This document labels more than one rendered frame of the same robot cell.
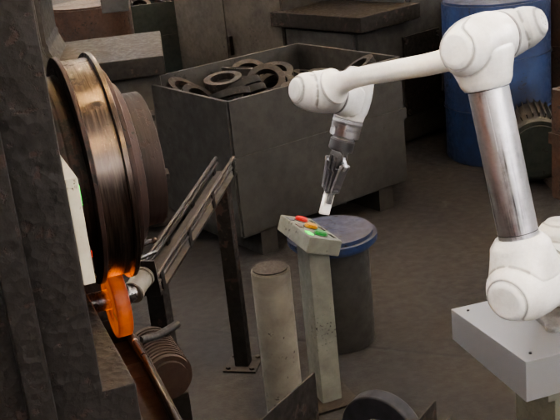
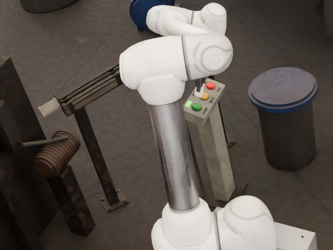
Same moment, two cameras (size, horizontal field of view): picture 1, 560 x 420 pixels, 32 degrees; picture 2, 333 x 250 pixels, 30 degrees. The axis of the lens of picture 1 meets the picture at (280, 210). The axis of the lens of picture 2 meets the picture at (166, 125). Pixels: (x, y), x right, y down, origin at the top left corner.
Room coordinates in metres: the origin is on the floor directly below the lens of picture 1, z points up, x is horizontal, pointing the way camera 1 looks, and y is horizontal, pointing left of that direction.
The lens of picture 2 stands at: (1.44, -1.76, 2.15)
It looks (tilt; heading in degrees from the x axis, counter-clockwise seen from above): 37 degrees down; 56
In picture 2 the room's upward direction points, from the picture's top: 16 degrees counter-clockwise
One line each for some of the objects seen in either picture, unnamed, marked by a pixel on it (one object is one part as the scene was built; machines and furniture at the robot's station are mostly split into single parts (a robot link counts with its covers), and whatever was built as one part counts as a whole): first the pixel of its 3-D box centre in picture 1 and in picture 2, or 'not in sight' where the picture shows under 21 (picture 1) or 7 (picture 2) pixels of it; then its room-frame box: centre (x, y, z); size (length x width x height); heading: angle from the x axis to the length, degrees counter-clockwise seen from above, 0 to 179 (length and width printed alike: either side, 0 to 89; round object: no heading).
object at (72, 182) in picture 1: (67, 209); not in sight; (1.57, 0.36, 1.15); 0.26 x 0.02 x 0.18; 20
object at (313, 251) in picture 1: (318, 312); (214, 147); (2.81, -0.09, 0.31); 0.24 x 0.16 x 0.62; 20
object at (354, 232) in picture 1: (336, 285); (286, 120); (3.22, -0.17, 0.22); 0.32 x 0.32 x 0.43
